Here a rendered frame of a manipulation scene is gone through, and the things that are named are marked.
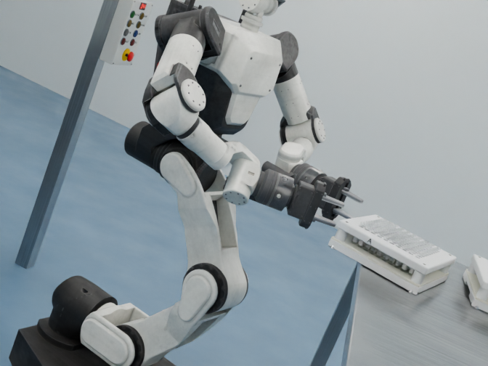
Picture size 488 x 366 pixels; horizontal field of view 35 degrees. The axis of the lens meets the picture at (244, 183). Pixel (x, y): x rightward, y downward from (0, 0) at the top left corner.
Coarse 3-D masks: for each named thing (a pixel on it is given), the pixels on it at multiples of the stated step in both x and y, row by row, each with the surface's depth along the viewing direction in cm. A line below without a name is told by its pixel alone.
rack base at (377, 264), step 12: (336, 240) 191; (348, 240) 194; (348, 252) 190; (360, 252) 188; (372, 264) 187; (384, 264) 186; (384, 276) 185; (396, 276) 184; (408, 276) 185; (432, 276) 193; (444, 276) 199; (408, 288) 182; (420, 288) 183
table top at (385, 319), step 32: (384, 288) 178; (448, 288) 198; (352, 320) 151; (384, 320) 158; (416, 320) 165; (448, 320) 173; (480, 320) 183; (352, 352) 136; (384, 352) 142; (416, 352) 148; (448, 352) 155; (480, 352) 162
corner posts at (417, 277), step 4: (336, 232) 192; (340, 232) 191; (344, 232) 191; (336, 236) 191; (340, 236) 191; (344, 236) 191; (344, 240) 192; (444, 268) 200; (448, 268) 200; (416, 272) 182; (444, 272) 200; (412, 276) 182; (416, 276) 181; (420, 276) 181; (424, 276) 182; (412, 280) 182; (416, 280) 182; (420, 280) 182; (420, 284) 182
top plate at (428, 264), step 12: (372, 216) 207; (348, 228) 190; (360, 228) 191; (372, 240) 186; (384, 240) 188; (384, 252) 185; (396, 252) 183; (408, 252) 187; (444, 252) 201; (408, 264) 182; (420, 264) 181; (432, 264) 184; (444, 264) 192
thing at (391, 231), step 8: (376, 224) 197; (384, 224) 200; (392, 224) 203; (384, 232) 192; (392, 232) 196; (400, 232) 199; (408, 232) 201; (400, 240) 191; (408, 240) 193; (416, 240) 198; (416, 248) 190; (424, 248) 193
